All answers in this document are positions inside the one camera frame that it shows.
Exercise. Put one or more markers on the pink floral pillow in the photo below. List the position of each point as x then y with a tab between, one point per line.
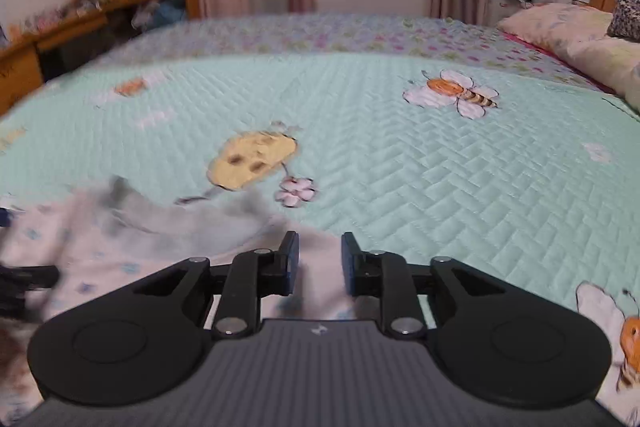
565	32

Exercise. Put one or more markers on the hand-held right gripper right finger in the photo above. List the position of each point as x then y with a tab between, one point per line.
350	264

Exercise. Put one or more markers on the white printed long-sleeve shirt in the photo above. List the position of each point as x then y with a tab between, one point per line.
125	247

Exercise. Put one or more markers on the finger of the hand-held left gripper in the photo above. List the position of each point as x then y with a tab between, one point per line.
30	278

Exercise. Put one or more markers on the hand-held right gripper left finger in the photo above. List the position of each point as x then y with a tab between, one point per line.
290	264

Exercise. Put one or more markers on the purple floral bedsheet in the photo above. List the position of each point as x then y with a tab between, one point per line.
325	34

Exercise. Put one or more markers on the dark patterned garment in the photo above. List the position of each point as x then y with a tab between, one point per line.
627	14

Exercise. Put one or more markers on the mint bee-print quilt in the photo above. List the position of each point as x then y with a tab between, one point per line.
400	182

